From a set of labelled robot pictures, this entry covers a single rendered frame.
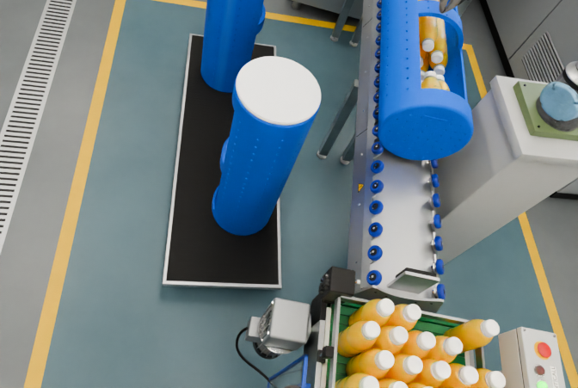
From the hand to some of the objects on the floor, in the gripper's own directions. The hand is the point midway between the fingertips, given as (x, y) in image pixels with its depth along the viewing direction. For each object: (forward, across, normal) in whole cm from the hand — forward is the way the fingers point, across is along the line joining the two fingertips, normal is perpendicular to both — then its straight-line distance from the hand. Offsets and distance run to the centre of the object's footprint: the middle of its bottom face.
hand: (443, 11), depth 151 cm
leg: (+125, -6, -23) cm, 127 cm away
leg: (+125, +8, -23) cm, 127 cm away
